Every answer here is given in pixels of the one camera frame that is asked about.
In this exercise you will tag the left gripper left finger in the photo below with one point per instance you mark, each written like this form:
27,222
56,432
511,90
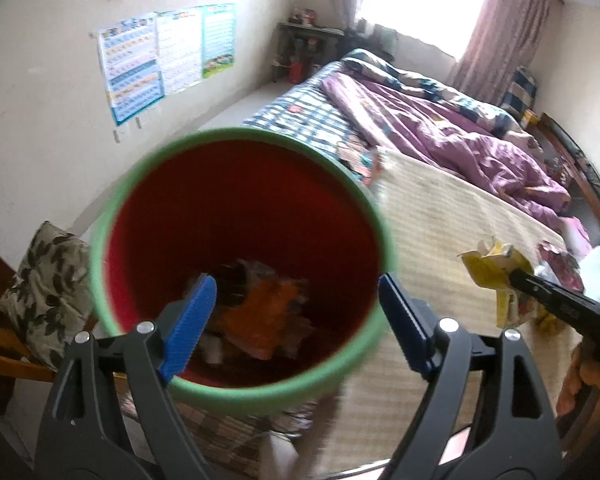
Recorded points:
82,433

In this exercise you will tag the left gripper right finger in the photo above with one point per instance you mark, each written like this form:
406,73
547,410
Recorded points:
513,434

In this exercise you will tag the yellow carton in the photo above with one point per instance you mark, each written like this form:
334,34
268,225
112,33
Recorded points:
490,266

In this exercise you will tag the orange plastic bag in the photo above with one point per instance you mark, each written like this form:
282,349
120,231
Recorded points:
269,319

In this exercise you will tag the red green trash bin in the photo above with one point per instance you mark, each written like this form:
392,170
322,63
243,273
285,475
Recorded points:
244,204

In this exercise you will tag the right hand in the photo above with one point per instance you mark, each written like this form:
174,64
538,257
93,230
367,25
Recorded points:
582,372

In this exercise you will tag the white pillow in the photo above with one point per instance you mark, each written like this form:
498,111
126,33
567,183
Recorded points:
589,270

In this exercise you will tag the pink foil wrapper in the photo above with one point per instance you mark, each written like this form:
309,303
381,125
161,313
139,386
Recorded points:
558,267

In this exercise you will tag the dark wooden headboard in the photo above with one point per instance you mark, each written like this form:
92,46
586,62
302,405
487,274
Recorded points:
574,172

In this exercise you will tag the floral leaf cushion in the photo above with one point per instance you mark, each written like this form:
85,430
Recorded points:
49,299

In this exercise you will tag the woven straw bed mat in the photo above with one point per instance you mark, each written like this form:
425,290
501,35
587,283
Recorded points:
433,217

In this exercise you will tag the purple quilt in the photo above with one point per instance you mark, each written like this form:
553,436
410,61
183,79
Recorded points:
415,127

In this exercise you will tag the plaid pillow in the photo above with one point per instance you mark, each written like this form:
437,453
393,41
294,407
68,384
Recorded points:
520,94

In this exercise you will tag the pink curtain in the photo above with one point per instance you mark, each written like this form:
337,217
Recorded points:
507,35

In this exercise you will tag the blue plaid bed sheet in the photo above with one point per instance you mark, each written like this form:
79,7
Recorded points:
306,113

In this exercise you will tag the dark side table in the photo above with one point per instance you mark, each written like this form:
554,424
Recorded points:
303,46

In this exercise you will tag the blue educational wall poster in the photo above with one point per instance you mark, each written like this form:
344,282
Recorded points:
128,55

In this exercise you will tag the white educational wall poster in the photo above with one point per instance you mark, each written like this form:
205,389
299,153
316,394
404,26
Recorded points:
179,39

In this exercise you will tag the green educational wall poster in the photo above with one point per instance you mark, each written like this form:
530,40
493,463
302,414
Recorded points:
218,38

